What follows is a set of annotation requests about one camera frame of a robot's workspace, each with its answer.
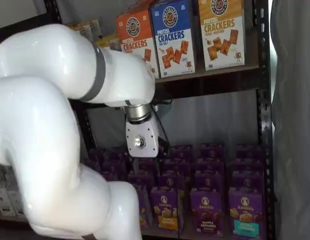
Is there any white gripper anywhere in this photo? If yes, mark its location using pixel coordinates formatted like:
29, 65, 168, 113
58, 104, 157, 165
124, 116, 162, 177

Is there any purple Annie's box brown patch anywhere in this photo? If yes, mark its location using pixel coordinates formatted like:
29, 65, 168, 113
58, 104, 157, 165
189, 188, 227, 239

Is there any purple Annie's snack box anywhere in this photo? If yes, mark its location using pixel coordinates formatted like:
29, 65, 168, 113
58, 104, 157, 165
235, 143, 265, 160
161, 158, 192, 177
193, 170, 226, 192
233, 156, 265, 173
231, 170, 266, 195
168, 144, 195, 161
127, 172, 156, 187
156, 174, 188, 191
100, 170, 120, 182
88, 149, 107, 163
200, 143, 225, 161
105, 149, 126, 163
128, 158, 158, 175
191, 157, 225, 173

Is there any purple Annie's box yellow patch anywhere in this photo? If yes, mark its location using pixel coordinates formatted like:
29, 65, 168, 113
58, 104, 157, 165
149, 186, 182, 233

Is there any purple Annie's box teal patch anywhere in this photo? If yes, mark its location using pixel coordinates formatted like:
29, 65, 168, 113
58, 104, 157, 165
228, 188, 268, 240

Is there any wooden shelf board under crackers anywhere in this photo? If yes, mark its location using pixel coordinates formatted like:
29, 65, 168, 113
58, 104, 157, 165
154, 64, 260, 85

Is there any black metal shelf rack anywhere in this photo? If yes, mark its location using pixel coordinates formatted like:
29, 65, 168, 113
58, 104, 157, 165
43, 0, 274, 240

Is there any blue sea salt crackers box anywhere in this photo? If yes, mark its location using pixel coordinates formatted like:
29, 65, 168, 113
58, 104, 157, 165
149, 0, 197, 78

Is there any orange cheddar pretzel crackers box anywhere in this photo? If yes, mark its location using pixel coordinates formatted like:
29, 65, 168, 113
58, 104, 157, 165
115, 9, 160, 80

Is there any grey labelled equipment box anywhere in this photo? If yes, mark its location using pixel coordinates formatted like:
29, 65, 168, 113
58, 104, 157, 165
0, 162, 27, 223

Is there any yellow honey mustard crackers box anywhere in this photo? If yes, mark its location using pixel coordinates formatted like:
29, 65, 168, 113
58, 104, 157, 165
197, 0, 246, 72

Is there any grey fabric curtain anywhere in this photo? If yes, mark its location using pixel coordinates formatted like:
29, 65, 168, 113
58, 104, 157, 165
269, 0, 310, 240

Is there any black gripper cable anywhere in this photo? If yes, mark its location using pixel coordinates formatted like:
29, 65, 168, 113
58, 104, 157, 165
149, 99, 172, 151

